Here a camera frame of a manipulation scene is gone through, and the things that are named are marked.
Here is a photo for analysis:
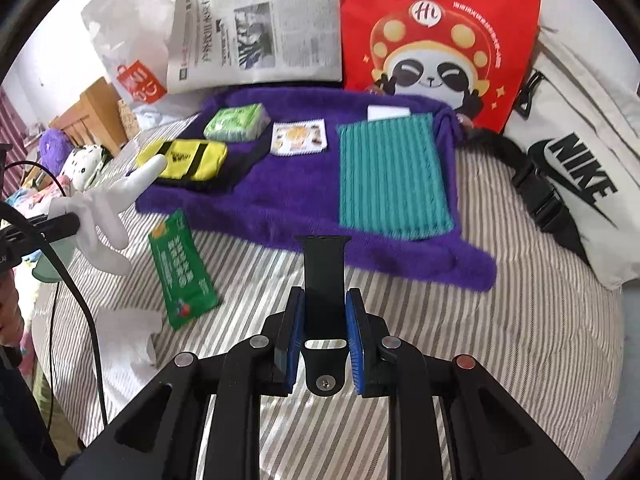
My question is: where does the black watch strap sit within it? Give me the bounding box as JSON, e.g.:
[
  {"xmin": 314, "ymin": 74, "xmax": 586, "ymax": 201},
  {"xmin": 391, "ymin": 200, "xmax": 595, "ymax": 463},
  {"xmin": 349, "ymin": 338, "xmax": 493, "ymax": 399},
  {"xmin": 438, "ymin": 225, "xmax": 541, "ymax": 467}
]
[{"xmin": 295, "ymin": 235, "xmax": 351, "ymax": 395}]

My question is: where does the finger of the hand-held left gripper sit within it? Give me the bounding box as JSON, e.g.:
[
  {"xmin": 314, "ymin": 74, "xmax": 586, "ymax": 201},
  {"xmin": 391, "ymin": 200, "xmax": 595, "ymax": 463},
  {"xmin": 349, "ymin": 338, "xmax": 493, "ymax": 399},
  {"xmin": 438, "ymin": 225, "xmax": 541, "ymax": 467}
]
[{"xmin": 22, "ymin": 213, "xmax": 81, "ymax": 241}]

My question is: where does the striped mattress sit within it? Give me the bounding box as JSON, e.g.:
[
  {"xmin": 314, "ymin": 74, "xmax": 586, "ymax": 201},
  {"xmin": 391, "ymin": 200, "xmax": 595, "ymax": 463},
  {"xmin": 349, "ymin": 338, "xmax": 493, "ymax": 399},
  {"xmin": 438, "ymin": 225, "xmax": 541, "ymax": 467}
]
[{"xmin": 25, "ymin": 110, "xmax": 626, "ymax": 480}]

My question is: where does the white glove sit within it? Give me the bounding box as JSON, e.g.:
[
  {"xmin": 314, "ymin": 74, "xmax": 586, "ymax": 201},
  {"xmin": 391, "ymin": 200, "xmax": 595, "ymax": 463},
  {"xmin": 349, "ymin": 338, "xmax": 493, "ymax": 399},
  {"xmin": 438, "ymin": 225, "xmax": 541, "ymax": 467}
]
[{"xmin": 47, "ymin": 154, "xmax": 168, "ymax": 276}]

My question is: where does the purple towel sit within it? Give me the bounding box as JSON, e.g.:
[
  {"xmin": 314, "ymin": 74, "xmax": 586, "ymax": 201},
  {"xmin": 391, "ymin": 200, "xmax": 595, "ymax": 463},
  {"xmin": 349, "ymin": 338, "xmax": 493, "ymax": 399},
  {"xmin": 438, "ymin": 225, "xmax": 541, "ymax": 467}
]
[{"xmin": 136, "ymin": 87, "xmax": 497, "ymax": 293}]

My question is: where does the white sponge block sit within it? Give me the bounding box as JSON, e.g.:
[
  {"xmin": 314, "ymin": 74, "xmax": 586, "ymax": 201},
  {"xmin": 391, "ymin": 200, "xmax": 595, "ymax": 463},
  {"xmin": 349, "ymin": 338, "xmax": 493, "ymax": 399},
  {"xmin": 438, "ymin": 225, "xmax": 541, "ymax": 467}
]
[{"xmin": 367, "ymin": 105, "xmax": 412, "ymax": 122}]

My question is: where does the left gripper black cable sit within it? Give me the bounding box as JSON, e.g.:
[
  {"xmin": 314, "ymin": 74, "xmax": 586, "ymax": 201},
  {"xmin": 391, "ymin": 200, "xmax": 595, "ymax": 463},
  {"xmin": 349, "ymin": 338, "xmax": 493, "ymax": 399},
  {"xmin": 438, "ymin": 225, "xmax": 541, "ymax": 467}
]
[{"xmin": 0, "ymin": 160, "xmax": 110, "ymax": 428}]

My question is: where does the red panda print bag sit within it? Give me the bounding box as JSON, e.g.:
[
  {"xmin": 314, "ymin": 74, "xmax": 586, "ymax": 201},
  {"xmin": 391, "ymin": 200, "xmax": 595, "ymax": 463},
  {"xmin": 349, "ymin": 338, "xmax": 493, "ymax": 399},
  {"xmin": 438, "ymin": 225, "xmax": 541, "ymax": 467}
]
[{"xmin": 337, "ymin": 0, "xmax": 543, "ymax": 133}]

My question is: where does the green soap box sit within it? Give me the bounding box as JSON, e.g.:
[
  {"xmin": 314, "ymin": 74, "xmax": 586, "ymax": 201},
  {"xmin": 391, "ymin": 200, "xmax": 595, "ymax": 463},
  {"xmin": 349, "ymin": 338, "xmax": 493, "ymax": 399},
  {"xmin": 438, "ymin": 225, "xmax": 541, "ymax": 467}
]
[{"xmin": 203, "ymin": 103, "xmax": 268, "ymax": 142}]

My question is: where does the teal ribbed cloth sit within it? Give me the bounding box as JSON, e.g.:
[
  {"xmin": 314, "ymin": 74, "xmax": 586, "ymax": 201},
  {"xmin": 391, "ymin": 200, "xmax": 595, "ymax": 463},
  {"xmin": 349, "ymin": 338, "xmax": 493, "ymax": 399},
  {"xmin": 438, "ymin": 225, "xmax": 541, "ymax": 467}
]
[{"xmin": 336, "ymin": 112, "xmax": 453, "ymax": 241}]

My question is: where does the white tote bag black print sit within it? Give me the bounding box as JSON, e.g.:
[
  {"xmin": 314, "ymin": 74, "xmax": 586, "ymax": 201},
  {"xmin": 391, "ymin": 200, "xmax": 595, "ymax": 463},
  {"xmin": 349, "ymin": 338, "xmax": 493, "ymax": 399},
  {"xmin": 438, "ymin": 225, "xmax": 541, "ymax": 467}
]
[{"xmin": 502, "ymin": 25, "xmax": 640, "ymax": 291}]

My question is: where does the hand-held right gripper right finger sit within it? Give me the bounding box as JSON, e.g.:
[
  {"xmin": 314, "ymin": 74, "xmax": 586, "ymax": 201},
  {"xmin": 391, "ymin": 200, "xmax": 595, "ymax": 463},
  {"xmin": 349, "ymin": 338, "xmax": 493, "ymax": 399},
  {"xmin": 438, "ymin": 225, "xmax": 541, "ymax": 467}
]
[{"xmin": 346, "ymin": 287, "xmax": 586, "ymax": 480}]

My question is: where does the yellow zip pouch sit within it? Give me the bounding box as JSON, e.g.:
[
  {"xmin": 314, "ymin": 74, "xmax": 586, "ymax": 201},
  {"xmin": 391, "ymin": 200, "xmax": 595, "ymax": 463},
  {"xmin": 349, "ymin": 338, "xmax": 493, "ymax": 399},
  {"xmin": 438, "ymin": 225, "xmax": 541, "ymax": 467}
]
[{"xmin": 136, "ymin": 135, "xmax": 271, "ymax": 193}]

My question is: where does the person's left hand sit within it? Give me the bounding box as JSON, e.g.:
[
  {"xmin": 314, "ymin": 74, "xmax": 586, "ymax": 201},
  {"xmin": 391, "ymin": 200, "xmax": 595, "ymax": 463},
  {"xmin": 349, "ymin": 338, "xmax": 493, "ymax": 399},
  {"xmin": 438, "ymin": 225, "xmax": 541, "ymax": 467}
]
[{"xmin": 0, "ymin": 276, "xmax": 25, "ymax": 348}]

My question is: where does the white bag with orange logo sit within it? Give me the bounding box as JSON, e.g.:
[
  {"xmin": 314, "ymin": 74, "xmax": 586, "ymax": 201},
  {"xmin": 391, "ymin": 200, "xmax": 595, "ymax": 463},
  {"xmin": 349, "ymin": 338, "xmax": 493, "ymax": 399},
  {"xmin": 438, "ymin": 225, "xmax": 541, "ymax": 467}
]
[{"xmin": 81, "ymin": 0, "xmax": 176, "ymax": 106}]

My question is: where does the colourful printed cloth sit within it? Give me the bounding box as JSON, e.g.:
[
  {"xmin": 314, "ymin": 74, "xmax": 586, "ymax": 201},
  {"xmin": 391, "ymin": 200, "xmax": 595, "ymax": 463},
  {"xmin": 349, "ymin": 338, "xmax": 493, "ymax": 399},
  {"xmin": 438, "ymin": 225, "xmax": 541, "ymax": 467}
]
[{"xmin": 10, "ymin": 180, "xmax": 68, "ymax": 217}]

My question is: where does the mint green cloth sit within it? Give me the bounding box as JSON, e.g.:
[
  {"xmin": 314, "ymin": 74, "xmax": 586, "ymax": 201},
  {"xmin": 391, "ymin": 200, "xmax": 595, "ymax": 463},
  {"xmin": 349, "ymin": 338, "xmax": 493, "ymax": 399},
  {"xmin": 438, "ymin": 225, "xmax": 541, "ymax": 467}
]
[{"xmin": 31, "ymin": 237, "xmax": 76, "ymax": 281}]

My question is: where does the wooden furniture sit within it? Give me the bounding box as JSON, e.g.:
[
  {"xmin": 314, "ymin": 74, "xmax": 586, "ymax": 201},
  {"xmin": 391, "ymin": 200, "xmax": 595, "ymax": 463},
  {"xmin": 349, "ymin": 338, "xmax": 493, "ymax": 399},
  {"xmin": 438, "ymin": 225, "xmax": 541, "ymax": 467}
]
[{"xmin": 50, "ymin": 77, "xmax": 141, "ymax": 156}]

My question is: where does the purple plush toy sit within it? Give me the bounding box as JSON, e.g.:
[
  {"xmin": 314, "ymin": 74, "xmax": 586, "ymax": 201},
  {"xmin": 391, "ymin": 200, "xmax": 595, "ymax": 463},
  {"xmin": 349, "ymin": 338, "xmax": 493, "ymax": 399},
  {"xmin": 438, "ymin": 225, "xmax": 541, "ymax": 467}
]
[{"xmin": 40, "ymin": 130, "xmax": 69, "ymax": 171}]

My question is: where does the small printed packet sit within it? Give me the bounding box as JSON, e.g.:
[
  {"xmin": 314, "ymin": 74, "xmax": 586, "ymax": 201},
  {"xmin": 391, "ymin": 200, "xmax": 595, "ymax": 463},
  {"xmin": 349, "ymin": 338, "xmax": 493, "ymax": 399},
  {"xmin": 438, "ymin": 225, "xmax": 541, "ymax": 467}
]
[{"xmin": 270, "ymin": 120, "xmax": 328, "ymax": 156}]

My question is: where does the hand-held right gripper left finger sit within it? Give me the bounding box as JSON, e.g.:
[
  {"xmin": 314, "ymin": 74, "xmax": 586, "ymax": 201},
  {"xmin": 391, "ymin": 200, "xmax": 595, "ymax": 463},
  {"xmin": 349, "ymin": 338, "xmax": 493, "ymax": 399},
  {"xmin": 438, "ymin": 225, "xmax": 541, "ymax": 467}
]
[{"xmin": 62, "ymin": 287, "xmax": 306, "ymax": 480}]

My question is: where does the white plastic bag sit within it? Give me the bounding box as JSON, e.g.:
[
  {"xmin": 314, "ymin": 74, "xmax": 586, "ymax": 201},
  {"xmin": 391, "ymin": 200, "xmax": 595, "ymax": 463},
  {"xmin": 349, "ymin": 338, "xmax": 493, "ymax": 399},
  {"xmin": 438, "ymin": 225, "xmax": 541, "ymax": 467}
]
[{"xmin": 95, "ymin": 307, "xmax": 166, "ymax": 411}]

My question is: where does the striped curtain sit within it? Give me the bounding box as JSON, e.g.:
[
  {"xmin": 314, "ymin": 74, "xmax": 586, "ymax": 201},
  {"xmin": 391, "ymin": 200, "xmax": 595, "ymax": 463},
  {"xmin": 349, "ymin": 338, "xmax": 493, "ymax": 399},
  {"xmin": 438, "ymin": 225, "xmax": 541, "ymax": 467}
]
[{"xmin": 0, "ymin": 87, "xmax": 26, "ymax": 171}]

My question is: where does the white spotted plush toy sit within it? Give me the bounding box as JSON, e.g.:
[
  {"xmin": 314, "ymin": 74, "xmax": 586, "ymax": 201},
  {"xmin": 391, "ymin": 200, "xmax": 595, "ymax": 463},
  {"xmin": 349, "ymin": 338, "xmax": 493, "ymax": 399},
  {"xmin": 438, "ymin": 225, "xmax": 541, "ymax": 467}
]
[{"xmin": 62, "ymin": 145, "xmax": 112, "ymax": 193}]

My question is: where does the newspaper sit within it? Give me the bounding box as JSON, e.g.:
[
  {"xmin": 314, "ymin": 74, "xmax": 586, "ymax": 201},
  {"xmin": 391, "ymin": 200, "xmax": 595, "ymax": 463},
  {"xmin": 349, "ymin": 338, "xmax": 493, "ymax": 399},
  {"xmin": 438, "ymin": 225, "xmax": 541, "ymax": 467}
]
[{"xmin": 166, "ymin": 0, "xmax": 343, "ymax": 95}]

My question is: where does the flat green packet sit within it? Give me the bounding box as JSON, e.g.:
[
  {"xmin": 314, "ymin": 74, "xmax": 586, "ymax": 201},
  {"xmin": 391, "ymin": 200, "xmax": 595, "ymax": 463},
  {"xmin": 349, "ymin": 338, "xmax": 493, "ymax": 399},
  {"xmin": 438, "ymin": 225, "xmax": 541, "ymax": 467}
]
[{"xmin": 149, "ymin": 208, "xmax": 221, "ymax": 331}]

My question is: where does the black buckle strap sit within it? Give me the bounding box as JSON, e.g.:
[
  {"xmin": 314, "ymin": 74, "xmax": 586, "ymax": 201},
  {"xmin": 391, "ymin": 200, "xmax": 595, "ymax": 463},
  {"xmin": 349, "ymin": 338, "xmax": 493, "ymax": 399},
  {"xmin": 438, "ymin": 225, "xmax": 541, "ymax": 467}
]
[{"xmin": 462, "ymin": 127, "xmax": 591, "ymax": 261}]

